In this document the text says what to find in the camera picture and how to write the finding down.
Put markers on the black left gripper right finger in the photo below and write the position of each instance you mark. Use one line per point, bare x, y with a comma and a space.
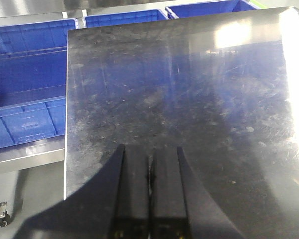
181, 207

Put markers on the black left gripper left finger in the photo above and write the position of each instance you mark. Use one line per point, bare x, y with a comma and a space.
113, 204

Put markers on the blue crate lower shelf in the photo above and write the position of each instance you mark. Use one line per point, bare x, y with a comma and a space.
33, 66

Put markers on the blue crate far middle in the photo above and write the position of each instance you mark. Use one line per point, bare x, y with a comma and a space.
124, 18

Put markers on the blue crate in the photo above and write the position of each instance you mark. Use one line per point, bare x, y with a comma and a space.
208, 8
124, 18

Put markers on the blue crate far right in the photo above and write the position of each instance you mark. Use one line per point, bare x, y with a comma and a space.
208, 8

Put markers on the stainless steel shelf rail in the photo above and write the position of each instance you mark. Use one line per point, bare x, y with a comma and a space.
33, 154

